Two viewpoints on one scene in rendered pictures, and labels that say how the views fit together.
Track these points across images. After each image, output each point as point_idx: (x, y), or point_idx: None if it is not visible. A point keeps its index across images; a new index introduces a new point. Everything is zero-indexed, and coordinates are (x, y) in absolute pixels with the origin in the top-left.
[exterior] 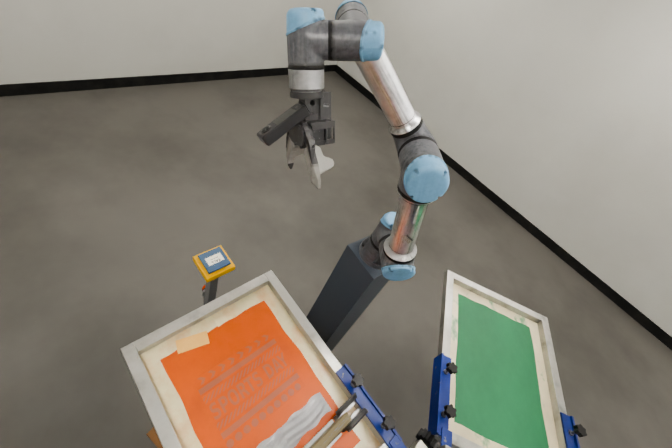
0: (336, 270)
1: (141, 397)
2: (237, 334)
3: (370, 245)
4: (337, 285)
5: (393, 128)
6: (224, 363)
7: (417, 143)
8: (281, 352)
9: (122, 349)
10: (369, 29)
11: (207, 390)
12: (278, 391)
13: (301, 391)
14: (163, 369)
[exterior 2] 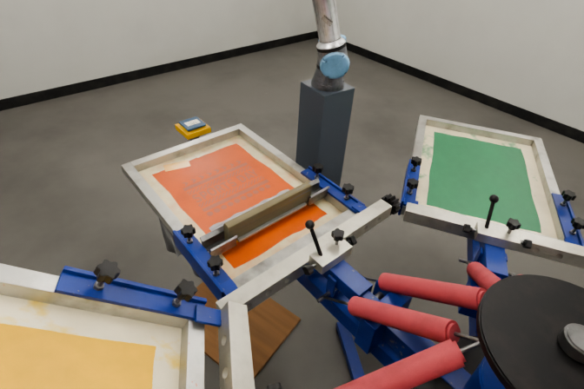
0: (300, 116)
1: (137, 187)
2: (214, 161)
3: (317, 70)
4: (304, 132)
5: None
6: (203, 175)
7: None
8: (252, 168)
9: (122, 165)
10: None
11: (189, 188)
12: (250, 188)
13: (271, 188)
14: (155, 179)
